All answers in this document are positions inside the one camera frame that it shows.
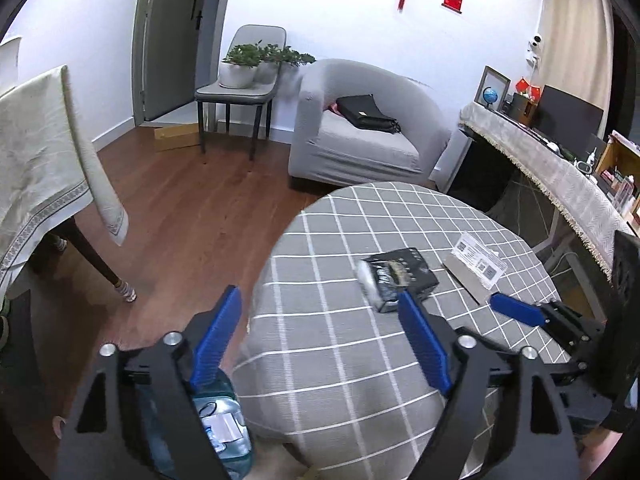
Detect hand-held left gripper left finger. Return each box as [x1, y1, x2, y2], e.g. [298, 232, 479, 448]
[55, 285, 243, 480]

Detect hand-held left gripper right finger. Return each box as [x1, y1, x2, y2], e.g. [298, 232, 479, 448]
[397, 290, 583, 480]

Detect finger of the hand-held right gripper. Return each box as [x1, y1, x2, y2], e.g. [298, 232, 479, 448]
[489, 292, 602, 349]

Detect clear water bottle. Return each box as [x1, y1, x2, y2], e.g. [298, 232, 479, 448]
[142, 382, 256, 480]

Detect black packet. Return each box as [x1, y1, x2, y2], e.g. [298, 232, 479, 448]
[356, 247, 440, 314]

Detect person's right hand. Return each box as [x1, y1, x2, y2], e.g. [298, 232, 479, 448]
[581, 427, 623, 480]

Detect grey cardboard strip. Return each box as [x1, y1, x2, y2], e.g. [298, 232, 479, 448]
[442, 252, 496, 306]

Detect white printed card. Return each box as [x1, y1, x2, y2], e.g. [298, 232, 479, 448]
[452, 231, 507, 288]

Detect grey checked tablecloth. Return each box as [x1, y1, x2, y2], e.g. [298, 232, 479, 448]
[232, 181, 571, 480]

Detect beige fringed desk cloth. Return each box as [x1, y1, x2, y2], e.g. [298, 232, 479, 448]
[459, 101, 640, 281]

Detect dark wooden dining table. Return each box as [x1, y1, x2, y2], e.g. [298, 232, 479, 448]
[47, 217, 137, 303]

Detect wooden desk organizer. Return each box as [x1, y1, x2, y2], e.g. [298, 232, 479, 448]
[595, 132, 640, 221]

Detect dark brown box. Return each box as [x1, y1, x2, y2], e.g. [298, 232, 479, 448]
[505, 92, 538, 126]

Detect black monitor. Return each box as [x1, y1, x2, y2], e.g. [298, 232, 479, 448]
[535, 85, 605, 146]

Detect grey armchair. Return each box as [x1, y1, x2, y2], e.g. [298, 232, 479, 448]
[288, 58, 453, 188]

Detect flat cardboard piece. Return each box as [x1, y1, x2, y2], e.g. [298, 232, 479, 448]
[152, 122, 203, 153]

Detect small red flags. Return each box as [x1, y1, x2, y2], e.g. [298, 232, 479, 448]
[515, 77, 542, 101]

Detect framed globe picture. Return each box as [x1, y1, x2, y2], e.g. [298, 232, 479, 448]
[474, 65, 512, 111]

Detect black bag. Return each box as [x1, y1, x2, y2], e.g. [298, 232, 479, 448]
[335, 94, 401, 135]

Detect grey chair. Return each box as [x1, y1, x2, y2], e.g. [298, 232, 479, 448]
[194, 25, 287, 161]

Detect beige tablecloth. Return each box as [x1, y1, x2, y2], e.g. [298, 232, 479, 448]
[0, 64, 130, 301]

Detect potted plant in white pot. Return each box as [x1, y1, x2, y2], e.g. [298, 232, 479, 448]
[219, 42, 263, 89]
[255, 42, 317, 83]

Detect beige curtain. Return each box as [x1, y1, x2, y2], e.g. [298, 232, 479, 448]
[537, 0, 616, 111]

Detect grey door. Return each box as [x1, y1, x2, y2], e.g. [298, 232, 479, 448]
[131, 0, 236, 123]

